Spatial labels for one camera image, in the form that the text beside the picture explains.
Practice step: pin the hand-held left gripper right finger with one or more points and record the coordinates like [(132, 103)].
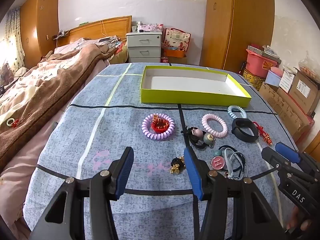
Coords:
[(192, 172)]

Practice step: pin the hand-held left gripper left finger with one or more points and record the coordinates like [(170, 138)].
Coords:
[(125, 172)]

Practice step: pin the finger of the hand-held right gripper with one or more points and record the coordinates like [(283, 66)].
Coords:
[(287, 152), (273, 158)]

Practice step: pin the red knot charm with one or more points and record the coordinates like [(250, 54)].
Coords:
[(260, 130)]

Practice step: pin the yellow-green cardboard box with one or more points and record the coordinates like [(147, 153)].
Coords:
[(187, 85)]

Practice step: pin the person's right hand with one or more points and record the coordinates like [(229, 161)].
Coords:
[(297, 222)]

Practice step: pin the wooden door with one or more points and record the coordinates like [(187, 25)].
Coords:
[(313, 145)]

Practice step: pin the black wristband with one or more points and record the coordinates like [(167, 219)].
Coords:
[(243, 136)]

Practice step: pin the long cardboard box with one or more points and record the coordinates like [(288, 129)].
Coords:
[(282, 105)]

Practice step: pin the labelled cardboard box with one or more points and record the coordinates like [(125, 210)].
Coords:
[(305, 90)]

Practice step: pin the white printed box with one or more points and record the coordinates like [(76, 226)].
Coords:
[(286, 80)]

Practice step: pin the light purple box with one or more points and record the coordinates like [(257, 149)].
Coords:
[(272, 78)]

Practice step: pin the yellow patterned tin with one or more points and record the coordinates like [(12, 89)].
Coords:
[(252, 78)]

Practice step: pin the clear plastic bag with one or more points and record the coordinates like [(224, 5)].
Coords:
[(308, 67)]

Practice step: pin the pink plastic bin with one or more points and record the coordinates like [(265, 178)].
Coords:
[(256, 63)]

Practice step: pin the red black tool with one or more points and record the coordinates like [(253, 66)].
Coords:
[(242, 67)]

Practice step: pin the grey striped box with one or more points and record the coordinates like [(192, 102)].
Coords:
[(265, 52)]

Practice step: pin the brown blanket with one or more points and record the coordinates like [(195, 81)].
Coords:
[(62, 85)]

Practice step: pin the bed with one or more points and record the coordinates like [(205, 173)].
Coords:
[(15, 175)]

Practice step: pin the small cardboard box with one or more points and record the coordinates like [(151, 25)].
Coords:
[(181, 60)]

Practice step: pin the cola bottle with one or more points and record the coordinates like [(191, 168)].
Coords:
[(165, 60)]

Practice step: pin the orange plastic basket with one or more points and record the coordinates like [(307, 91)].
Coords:
[(175, 53)]

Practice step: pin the grey drawer nightstand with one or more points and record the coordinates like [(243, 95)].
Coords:
[(143, 47)]

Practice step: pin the pink floral quilt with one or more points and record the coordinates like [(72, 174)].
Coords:
[(22, 92)]

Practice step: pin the red patterned gift bag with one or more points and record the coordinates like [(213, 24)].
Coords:
[(177, 38)]

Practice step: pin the wide wooden wardrobe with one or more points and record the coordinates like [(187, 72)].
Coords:
[(240, 22)]

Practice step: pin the wooden headboard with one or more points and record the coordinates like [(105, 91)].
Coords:
[(110, 27)]

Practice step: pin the pink boxes on nightstand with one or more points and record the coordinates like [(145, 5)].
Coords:
[(150, 27)]

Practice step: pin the narrow wooden wardrobe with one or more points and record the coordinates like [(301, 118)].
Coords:
[(42, 25)]

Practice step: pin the floral curtain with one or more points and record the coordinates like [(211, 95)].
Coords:
[(12, 40)]

